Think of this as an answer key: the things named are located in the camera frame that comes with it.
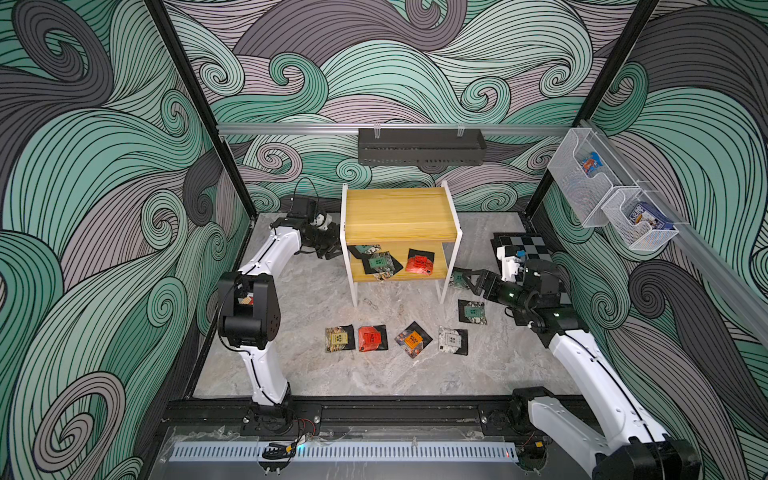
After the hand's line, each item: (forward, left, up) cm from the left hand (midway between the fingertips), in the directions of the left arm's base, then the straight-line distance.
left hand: (352, 240), depth 89 cm
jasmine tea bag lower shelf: (-9, -9, 0) cm, 13 cm away
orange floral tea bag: (-24, -19, -18) cm, 35 cm away
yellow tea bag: (-24, +4, -18) cm, 30 cm away
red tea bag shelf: (-7, -20, -1) cm, 21 cm away
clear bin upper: (+7, -68, +13) cm, 70 cm away
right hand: (-15, -34, +2) cm, 37 cm away
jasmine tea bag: (-15, -37, -17) cm, 44 cm away
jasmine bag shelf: (-3, -3, -1) cm, 5 cm away
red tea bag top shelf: (-24, -6, -18) cm, 30 cm away
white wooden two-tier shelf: (-10, -11, +15) cm, 21 cm away
